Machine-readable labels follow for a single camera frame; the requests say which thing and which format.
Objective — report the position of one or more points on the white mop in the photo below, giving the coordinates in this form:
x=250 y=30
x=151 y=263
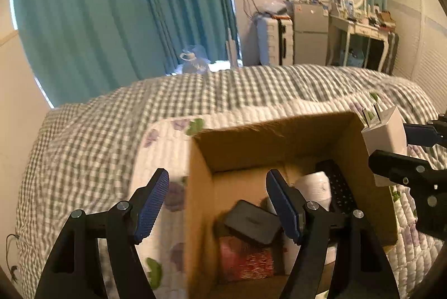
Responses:
x=231 y=47

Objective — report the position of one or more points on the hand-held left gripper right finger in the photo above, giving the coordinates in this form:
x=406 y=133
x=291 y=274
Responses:
x=283 y=204

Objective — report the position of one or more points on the black box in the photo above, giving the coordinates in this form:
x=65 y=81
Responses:
x=249 y=220

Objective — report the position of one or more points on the floral quilted mat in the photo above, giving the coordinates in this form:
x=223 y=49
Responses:
x=160 y=152

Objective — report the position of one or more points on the white dressing table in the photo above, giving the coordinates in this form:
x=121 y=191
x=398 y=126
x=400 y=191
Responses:
x=363 y=27

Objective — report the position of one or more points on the red floral box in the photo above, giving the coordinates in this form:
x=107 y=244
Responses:
x=244 y=260

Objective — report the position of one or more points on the grey small fridge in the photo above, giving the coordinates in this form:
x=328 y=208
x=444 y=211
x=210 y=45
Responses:
x=310 y=33

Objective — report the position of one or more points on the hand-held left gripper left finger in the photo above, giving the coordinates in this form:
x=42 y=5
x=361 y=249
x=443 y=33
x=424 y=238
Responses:
x=152 y=204

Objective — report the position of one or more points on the white louvred wardrobe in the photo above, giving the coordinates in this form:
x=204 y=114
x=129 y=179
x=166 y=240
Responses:
x=429 y=40

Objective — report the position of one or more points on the small brown box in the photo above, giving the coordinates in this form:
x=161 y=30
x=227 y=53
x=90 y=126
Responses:
x=387 y=17

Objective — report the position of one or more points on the black remote control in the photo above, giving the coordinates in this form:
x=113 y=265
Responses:
x=337 y=183

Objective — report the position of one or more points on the wide teal curtain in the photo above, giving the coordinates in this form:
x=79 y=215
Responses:
x=80 y=23

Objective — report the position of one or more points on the cardboard box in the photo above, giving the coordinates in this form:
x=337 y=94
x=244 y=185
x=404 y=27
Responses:
x=202 y=215

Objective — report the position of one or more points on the green striped chair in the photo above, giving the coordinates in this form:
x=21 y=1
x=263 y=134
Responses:
x=391 y=52

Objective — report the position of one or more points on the white charger plug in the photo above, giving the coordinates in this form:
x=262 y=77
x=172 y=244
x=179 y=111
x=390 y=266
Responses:
x=384 y=134

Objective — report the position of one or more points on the blue plastic bag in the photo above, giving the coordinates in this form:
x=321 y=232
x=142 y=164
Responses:
x=195 y=61

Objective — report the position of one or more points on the clear plastic bag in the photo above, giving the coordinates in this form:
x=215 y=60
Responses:
x=274 y=8

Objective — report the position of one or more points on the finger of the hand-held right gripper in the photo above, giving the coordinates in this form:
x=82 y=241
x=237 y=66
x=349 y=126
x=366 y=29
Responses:
x=394 y=168
x=424 y=135

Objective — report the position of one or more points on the white photo frame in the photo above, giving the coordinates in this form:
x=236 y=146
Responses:
x=349 y=7

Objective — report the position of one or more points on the grey checked blanket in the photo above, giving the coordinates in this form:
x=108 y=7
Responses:
x=104 y=145

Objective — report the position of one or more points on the white ribbed suitcase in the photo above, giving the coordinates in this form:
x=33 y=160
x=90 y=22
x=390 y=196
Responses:
x=276 y=40

